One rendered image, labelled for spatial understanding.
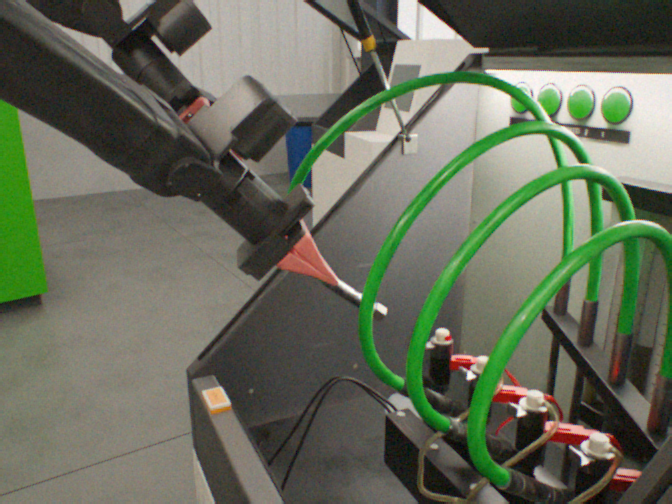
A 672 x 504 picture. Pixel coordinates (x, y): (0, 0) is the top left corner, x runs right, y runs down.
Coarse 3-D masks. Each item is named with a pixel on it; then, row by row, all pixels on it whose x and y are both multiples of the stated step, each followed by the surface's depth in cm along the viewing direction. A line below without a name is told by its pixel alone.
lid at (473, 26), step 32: (416, 0) 98; (448, 0) 92; (480, 0) 87; (512, 0) 82; (544, 0) 78; (576, 0) 74; (608, 0) 70; (640, 0) 67; (480, 32) 98; (512, 32) 92; (544, 32) 87; (576, 32) 82; (608, 32) 78; (640, 32) 74
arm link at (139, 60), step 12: (144, 24) 74; (132, 36) 73; (144, 36) 74; (156, 36) 74; (120, 48) 73; (132, 48) 73; (144, 48) 73; (156, 48) 74; (168, 48) 75; (120, 60) 74; (132, 60) 73; (144, 60) 73; (168, 60) 76; (132, 72) 74
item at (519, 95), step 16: (416, 80) 70; (432, 80) 70; (448, 80) 70; (464, 80) 70; (480, 80) 70; (496, 80) 71; (384, 96) 70; (512, 96) 72; (528, 96) 72; (352, 112) 71; (368, 112) 71; (544, 112) 72; (336, 128) 71; (320, 144) 72; (560, 144) 74; (304, 160) 72; (560, 160) 74; (304, 176) 73; (288, 192) 74
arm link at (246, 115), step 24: (240, 96) 53; (264, 96) 53; (192, 120) 55; (216, 120) 54; (240, 120) 53; (264, 120) 54; (288, 120) 55; (216, 144) 53; (240, 144) 55; (264, 144) 56; (168, 168) 49; (192, 168) 50; (216, 168) 53; (192, 192) 52
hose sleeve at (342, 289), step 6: (324, 282) 77; (342, 282) 78; (330, 288) 78; (336, 288) 77; (342, 288) 78; (348, 288) 78; (342, 294) 78; (348, 294) 78; (354, 294) 78; (360, 294) 79; (348, 300) 78; (354, 300) 78; (360, 300) 78
